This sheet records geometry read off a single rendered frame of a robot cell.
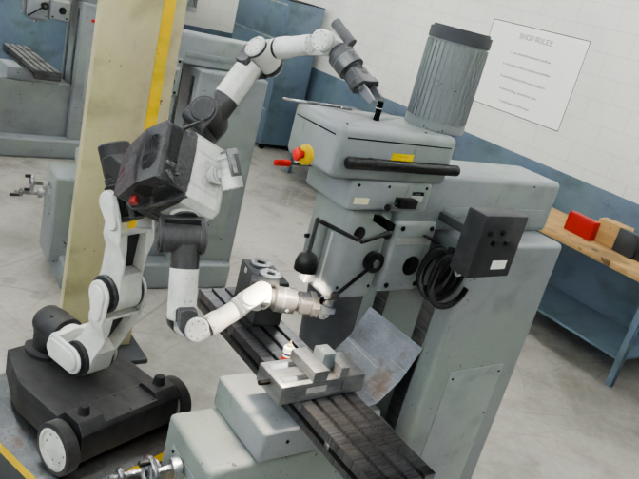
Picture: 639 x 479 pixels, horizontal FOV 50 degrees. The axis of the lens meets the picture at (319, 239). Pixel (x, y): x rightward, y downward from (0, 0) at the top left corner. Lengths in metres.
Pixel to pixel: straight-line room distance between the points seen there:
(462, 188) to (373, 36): 6.66
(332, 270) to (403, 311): 0.51
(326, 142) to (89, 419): 1.35
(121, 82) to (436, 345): 2.05
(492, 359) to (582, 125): 4.24
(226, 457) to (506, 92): 5.60
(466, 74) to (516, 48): 5.09
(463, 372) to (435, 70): 1.12
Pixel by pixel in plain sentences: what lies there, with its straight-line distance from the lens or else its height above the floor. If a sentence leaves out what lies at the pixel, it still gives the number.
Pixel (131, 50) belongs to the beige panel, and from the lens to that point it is 3.60.
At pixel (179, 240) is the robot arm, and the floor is 1.42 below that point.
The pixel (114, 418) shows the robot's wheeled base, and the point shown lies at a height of 0.59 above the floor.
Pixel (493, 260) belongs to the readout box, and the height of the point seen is 1.57.
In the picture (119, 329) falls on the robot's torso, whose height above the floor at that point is 0.83.
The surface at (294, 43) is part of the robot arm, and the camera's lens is 2.31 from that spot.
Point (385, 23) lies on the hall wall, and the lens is 8.80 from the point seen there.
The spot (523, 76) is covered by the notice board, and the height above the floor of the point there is 1.91.
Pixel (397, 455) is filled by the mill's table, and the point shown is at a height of 0.96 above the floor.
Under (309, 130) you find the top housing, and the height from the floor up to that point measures 1.83.
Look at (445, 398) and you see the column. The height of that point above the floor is 0.93.
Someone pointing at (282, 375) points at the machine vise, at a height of 1.03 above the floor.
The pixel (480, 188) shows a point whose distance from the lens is 2.43.
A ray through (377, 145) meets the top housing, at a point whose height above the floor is 1.84.
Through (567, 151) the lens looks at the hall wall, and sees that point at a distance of 6.79.
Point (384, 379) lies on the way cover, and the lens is 2.58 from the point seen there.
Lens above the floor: 2.22
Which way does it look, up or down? 19 degrees down
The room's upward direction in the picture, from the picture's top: 15 degrees clockwise
